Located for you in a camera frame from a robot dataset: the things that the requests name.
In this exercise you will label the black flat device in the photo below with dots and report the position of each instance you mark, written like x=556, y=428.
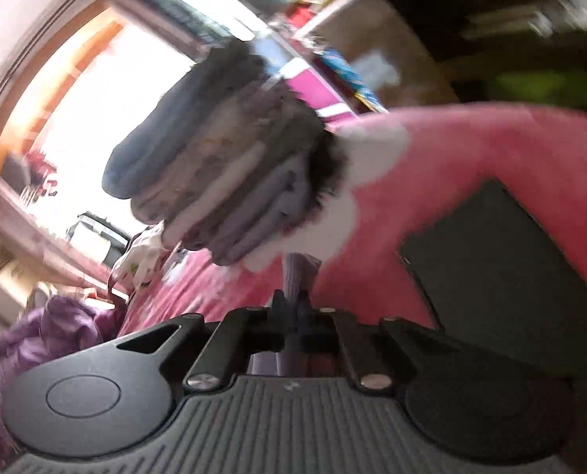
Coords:
x=481, y=266

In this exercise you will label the lilac and cream sweatshirt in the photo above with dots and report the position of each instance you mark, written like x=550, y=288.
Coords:
x=300, y=276

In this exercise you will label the magenta panel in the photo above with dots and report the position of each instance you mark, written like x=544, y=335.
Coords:
x=308, y=84

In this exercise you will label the stack of grey-lilac folded clothes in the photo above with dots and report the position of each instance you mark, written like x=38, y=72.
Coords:
x=214, y=173

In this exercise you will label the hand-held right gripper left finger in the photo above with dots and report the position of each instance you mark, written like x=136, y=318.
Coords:
x=278, y=321

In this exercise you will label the white printed garment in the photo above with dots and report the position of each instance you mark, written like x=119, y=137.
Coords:
x=140, y=256

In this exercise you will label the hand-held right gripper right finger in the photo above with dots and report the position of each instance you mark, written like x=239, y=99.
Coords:
x=308, y=323

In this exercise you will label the pink floral blanket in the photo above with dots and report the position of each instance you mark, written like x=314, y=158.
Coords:
x=446, y=168

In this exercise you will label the purple duvet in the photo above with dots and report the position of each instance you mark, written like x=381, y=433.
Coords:
x=51, y=326

